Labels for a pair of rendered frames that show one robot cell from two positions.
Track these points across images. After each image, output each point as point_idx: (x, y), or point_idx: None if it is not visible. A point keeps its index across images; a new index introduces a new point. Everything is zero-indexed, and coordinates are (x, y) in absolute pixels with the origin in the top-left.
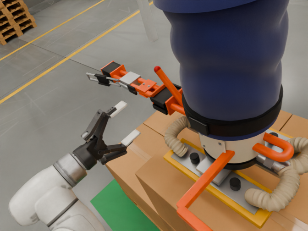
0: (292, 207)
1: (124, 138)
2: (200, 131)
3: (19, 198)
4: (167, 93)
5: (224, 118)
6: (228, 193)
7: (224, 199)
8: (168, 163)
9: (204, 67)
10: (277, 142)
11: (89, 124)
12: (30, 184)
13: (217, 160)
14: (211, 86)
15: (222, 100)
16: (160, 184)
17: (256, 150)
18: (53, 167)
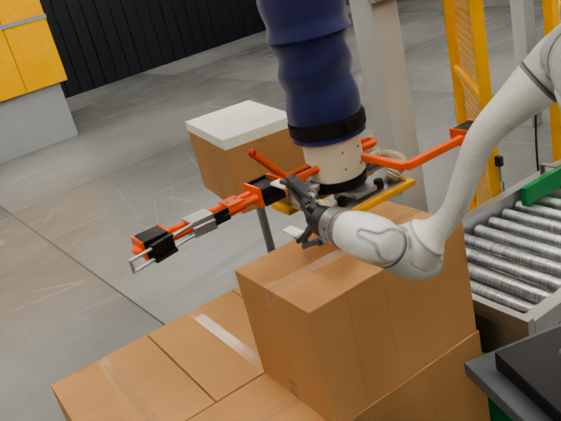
0: (388, 216)
1: (293, 234)
2: (355, 128)
3: (379, 220)
4: (263, 184)
5: (357, 108)
6: (384, 189)
7: (389, 191)
8: (306, 285)
9: (342, 69)
10: (361, 140)
11: (299, 188)
12: (363, 215)
13: (367, 155)
14: (349, 82)
15: (356, 89)
16: (336, 288)
17: (364, 148)
18: (344, 212)
